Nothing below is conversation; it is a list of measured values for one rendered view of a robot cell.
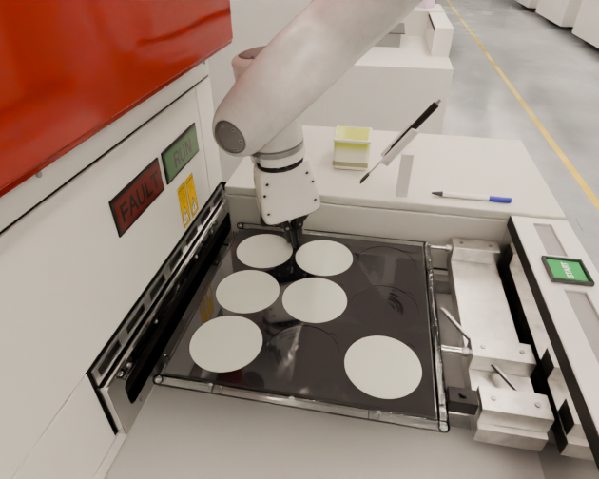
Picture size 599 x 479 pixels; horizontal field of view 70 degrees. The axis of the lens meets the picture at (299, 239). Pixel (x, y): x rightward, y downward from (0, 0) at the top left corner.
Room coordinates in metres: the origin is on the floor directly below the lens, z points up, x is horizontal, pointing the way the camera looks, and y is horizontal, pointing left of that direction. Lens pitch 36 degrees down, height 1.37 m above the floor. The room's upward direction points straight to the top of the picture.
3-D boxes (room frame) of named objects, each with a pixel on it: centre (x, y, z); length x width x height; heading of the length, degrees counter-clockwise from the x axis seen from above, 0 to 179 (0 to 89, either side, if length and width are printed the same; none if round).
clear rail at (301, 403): (0.31, 0.01, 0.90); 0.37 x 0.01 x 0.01; 80
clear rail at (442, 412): (0.46, -0.20, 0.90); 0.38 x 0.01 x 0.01; 170
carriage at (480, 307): (0.46, -0.29, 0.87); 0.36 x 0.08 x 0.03; 170
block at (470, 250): (0.62, -0.32, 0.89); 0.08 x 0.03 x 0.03; 80
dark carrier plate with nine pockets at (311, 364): (0.49, -0.02, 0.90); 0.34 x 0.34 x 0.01; 80
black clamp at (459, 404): (0.31, -0.20, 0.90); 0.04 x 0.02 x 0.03; 80
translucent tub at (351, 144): (0.83, -0.11, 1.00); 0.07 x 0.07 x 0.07; 80
